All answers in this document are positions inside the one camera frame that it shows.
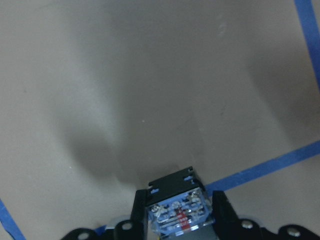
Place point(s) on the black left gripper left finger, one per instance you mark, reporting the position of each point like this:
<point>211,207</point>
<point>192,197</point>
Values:
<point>136,227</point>

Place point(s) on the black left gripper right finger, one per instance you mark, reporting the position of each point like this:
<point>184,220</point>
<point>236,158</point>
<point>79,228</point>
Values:
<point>227,224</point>

